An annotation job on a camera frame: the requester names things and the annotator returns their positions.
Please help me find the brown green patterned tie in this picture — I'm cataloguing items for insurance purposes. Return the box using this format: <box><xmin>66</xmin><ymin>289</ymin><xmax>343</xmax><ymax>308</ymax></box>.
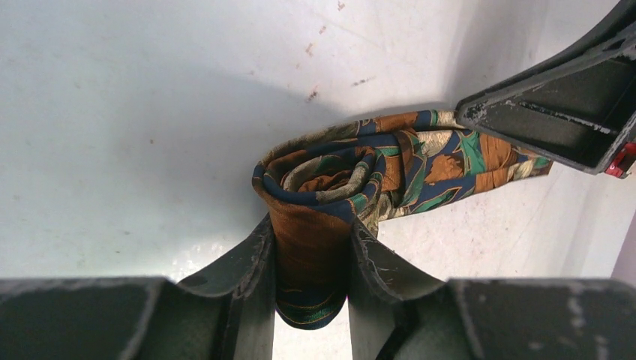
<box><xmin>252</xmin><ymin>109</ymin><xmax>552</xmax><ymax>330</ymax></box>

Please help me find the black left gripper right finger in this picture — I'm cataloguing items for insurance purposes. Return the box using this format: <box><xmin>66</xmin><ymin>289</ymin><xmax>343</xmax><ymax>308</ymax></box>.
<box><xmin>349</xmin><ymin>221</ymin><xmax>635</xmax><ymax>359</ymax></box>

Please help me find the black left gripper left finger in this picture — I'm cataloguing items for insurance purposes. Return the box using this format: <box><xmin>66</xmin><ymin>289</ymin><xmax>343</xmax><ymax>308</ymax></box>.
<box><xmin>1</xmin><ymin>217</ymin><xmax>275</xmax><ymax>359</ymax></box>

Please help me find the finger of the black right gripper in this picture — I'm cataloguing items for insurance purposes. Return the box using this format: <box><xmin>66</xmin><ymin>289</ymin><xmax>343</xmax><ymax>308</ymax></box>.
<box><xmin>456</xmin><ymin>0</ymin><xmax>635</xmax><ymax>176</ymax></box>

